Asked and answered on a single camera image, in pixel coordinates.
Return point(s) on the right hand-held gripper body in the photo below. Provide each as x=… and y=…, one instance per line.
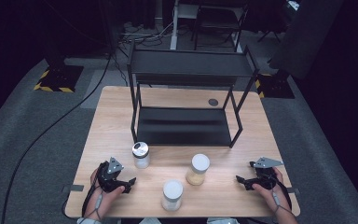
x=267, y=179

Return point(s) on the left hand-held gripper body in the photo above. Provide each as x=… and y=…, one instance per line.
x=113, y=166

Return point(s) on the glass jar with silver lid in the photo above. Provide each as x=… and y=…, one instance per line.
x=141, y=155

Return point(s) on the white-lid jar with yellow contents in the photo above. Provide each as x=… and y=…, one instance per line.
x=198, y=169

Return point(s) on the black metal two-tier shelf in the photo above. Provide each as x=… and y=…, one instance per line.
x=183, y=126

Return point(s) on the person's right hand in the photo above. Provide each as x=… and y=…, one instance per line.
x=276, y=199

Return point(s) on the grey tape strip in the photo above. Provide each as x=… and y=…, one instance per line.
x=74, y=188
x=293, y=190

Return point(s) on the white-lid jar with white contents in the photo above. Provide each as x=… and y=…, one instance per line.
x=172, y=195

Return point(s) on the dark round table grommet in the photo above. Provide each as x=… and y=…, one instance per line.
x=213, y=102

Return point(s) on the black metal chair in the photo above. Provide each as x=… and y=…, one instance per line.
x=220, y=21

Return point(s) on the black base plate hazard stripes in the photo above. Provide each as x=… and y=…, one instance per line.
x=275, y=87
x=59, y=78

